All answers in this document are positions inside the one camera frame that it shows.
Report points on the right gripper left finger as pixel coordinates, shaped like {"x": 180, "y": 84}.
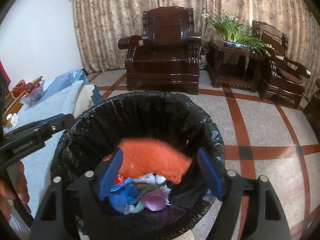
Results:
{"x": 89, "y": 188}

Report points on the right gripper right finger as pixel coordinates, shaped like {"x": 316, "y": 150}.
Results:
{"x": 229, "y": 188}

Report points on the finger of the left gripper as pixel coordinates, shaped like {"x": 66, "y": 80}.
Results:
{"x": 48, "y": 129}
{"x": 50, "y": 119}

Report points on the blue plastic bag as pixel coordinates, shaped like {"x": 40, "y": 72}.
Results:
{"x": 124, "y": 197}

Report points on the red plastic bag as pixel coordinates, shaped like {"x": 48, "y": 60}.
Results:
{"x": 119, "y": 180}

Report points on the white tissue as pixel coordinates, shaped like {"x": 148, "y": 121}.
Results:
{"x": 152, "y": 179}

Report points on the orange foam net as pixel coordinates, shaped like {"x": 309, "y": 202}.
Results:
{"x": 142, "y": 156}

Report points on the pink face mask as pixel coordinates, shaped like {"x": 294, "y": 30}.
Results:
{"x": 155, "y": 200}

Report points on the black lined trash bin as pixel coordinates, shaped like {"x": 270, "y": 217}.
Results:
{"x": 158, "y": 133}

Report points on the grey table cloth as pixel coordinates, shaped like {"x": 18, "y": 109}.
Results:
{"x": 72, "y": 100}

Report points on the white tissue box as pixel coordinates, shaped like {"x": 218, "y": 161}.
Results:
{"x": 12, "y": 120}

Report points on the glass fruit bowl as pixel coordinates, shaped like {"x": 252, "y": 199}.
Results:
{"x": 34, "y": 97}

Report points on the red fruit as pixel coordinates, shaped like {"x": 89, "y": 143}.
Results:
{"x": 30, "y": 87}

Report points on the blue plastic sheet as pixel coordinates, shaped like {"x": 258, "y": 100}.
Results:
{"x": 63, "y": 81}

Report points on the red pouch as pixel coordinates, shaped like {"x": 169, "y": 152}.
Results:
{"x": 19, "y": 88}

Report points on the red cloth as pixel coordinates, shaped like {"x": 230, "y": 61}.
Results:
{"x": 5, "y": 75}

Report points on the beige floral curtain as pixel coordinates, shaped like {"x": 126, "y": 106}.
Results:
{"x": 99, "y": 24}

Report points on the dark wooden armchair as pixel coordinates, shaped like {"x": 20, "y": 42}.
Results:
{"x": 166, "y": 56}
{"x": 280, "y": 76}

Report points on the dark wooden side table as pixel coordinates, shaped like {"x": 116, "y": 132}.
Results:
{"x": 233, "y": 66}

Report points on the potted green plant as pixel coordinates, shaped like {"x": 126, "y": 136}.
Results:
{"x": 235, "y": 35}

